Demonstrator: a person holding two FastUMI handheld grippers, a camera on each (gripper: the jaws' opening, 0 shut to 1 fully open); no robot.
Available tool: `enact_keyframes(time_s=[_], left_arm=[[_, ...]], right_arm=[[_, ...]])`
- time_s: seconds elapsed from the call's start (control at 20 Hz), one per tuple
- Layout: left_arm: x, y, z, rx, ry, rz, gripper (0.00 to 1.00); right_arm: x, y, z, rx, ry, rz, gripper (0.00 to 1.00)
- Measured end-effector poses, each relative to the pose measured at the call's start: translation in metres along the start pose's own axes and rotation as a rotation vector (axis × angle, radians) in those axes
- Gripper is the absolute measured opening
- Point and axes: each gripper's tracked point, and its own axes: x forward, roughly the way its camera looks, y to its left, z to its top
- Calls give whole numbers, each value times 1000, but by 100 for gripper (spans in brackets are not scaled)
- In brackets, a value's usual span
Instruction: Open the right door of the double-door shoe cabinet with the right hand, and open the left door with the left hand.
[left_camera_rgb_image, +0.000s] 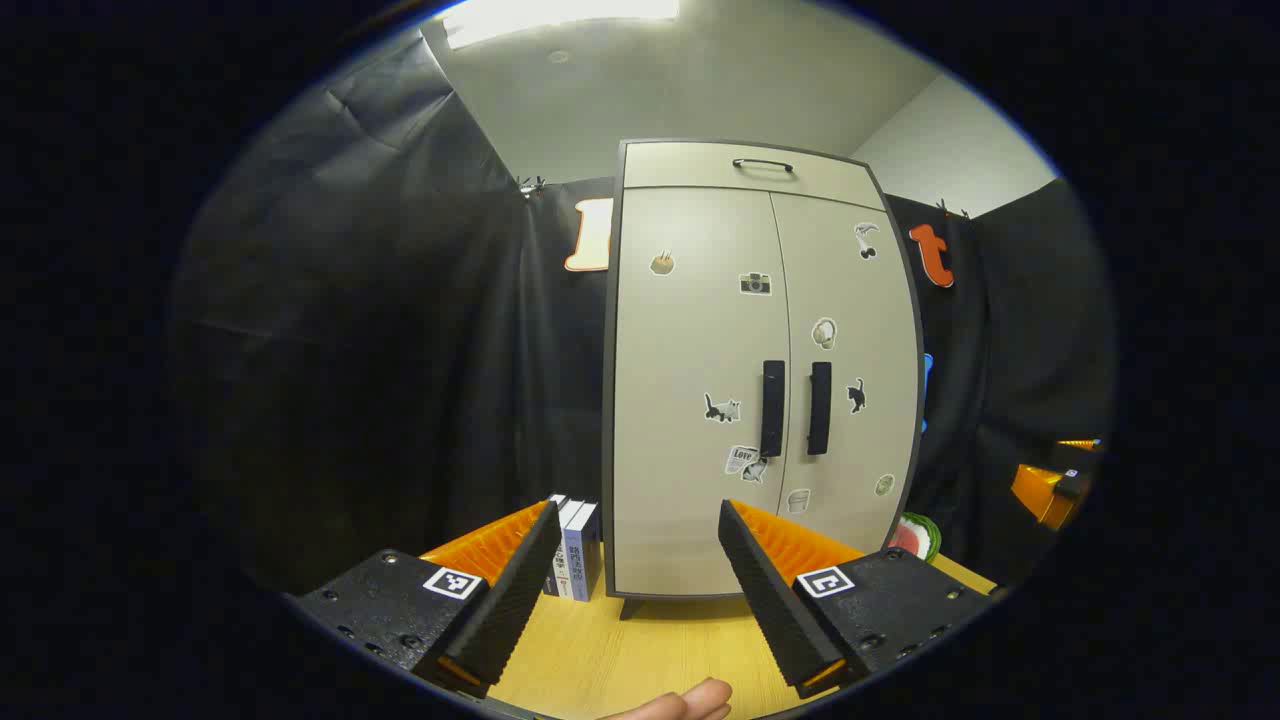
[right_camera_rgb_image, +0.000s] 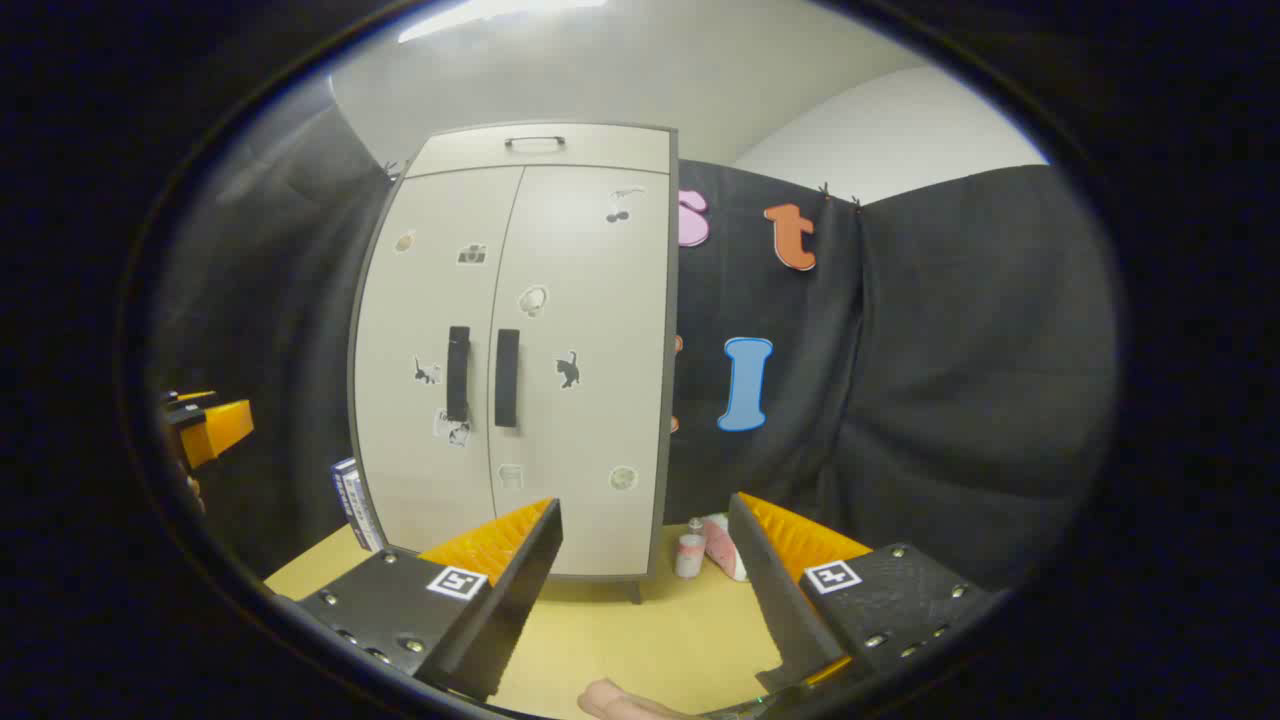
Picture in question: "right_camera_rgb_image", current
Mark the small pink white bottle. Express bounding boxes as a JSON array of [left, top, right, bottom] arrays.
[[675, 517, 708, 579]]

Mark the watermelon slice toy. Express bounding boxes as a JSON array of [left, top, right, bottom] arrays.
[[703, 513, 749, 583]]

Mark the black backdrop cloth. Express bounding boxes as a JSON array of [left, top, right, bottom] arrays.
[[150, 100, 1116, 591]]

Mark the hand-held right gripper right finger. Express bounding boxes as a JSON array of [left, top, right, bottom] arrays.
[[727, 492, 1001, 696]]

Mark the blue and white box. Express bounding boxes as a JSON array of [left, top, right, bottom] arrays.
[[332, 457, 384, 553]]

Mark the ceiling light panel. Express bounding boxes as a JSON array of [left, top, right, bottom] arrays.
[[398, 0, 608, 44]]

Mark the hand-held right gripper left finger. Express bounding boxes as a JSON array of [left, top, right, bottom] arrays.
[[296, 497, 564, 703]]

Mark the beige double-door shoe cabinet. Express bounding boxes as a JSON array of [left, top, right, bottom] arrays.
[[347, 122, 681, 606]]

